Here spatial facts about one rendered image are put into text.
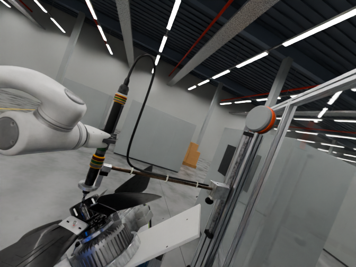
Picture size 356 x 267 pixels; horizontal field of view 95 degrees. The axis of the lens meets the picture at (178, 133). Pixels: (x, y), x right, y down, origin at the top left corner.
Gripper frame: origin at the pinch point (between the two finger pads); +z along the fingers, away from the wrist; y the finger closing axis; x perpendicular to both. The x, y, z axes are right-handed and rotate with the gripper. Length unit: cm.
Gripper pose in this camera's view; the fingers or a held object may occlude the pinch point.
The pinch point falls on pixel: (107, 135)
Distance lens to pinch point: 66.3
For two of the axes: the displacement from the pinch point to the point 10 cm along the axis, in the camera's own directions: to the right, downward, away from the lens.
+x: 3.6, -9.3, -0.3
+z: 1.6, 0.2, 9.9
